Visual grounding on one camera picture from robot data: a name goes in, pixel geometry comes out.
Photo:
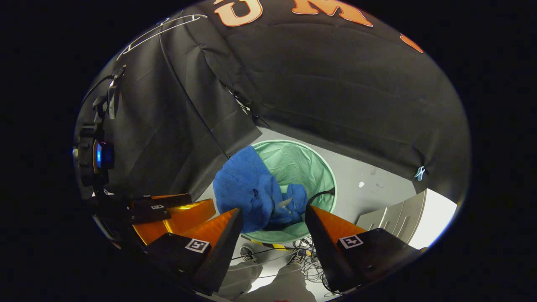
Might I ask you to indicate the person's left shoe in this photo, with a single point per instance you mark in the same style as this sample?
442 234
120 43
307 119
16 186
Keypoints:
248 254

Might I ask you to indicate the black backdrop cloth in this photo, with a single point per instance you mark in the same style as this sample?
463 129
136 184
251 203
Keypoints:
335 84

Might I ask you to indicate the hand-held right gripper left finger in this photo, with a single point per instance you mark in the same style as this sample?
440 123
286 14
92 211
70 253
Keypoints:
220 251

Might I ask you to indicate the person's shoe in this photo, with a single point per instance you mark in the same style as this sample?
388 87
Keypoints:
248 254
297 258

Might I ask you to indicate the light blue clip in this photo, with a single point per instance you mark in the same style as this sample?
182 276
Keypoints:
420 173

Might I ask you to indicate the white garment tag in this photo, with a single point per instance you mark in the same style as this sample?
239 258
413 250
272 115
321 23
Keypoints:
284 203

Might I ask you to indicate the grey ribbed panel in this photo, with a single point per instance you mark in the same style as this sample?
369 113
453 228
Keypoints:
398 218

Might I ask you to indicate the person's left leg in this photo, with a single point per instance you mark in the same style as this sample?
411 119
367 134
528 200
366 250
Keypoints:
239 277

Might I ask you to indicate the white clothes hanger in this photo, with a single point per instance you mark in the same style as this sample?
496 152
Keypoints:
147 35

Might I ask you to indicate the person's leg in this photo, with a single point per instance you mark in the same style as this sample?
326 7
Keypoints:
239 277
285 285

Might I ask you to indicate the person's right leg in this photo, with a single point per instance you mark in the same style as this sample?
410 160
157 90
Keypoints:
285 285

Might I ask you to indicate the yellow black striped tape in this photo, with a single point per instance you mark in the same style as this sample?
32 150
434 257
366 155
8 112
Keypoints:
270 244

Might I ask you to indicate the person's right shoe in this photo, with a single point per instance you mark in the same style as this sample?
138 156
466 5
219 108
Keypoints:
297 258

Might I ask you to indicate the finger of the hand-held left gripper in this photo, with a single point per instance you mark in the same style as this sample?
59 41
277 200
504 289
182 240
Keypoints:
176 200
176 220

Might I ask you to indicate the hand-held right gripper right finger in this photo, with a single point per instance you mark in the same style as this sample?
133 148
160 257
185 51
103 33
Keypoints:
325 247

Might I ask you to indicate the green laundry hamper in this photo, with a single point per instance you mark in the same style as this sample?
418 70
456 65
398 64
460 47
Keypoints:
302 167

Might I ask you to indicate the black clothes rail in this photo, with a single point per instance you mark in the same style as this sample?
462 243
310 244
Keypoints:
188 100

